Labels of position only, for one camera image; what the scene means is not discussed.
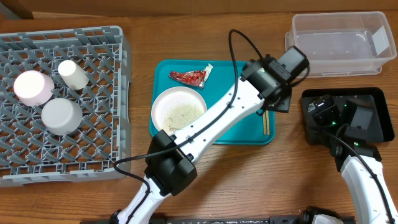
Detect grey plastic dish rack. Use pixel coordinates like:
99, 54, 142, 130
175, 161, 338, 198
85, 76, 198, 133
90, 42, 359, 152
1, 26, 132, 187

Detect large white round plate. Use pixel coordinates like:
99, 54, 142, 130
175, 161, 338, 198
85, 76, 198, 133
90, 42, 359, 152
151, 86, 207, 135

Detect pile of rice grains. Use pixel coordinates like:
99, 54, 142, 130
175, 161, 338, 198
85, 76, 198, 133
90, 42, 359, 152
162, 103, 205, 133

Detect pink white bowl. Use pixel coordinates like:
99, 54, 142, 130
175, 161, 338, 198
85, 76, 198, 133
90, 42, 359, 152
13, 70, 55, 106

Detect grey green bowl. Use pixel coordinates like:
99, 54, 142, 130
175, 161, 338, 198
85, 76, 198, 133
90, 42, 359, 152
41, 98, 83, 136

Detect white cup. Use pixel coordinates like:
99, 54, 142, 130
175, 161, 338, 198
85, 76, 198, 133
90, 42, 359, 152
58, 60, 89, 90

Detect teal serving tray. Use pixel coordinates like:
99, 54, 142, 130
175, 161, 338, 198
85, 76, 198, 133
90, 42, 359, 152
152, 59, 275, 145

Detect black rectangular tray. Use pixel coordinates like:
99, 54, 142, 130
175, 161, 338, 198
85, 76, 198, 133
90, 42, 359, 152
300, 87, 395, 144

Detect clear plastic bin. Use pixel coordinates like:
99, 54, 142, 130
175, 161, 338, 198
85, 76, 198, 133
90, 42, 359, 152
284, 11, 397, 77

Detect cardboard backdrop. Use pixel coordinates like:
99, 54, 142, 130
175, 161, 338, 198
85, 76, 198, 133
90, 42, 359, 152
0, 0, 398, 20

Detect red snack wrapper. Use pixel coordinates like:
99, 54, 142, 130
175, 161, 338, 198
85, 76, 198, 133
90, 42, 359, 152
169, 63, 213, 89

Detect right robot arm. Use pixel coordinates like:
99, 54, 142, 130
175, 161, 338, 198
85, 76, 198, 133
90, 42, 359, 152
303, 95, 397, 223

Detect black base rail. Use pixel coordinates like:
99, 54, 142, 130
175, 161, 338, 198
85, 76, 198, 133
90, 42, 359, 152
79, 216, 357, 224

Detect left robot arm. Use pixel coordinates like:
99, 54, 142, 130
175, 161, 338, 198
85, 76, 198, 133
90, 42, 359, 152
109, 58, 303, 223

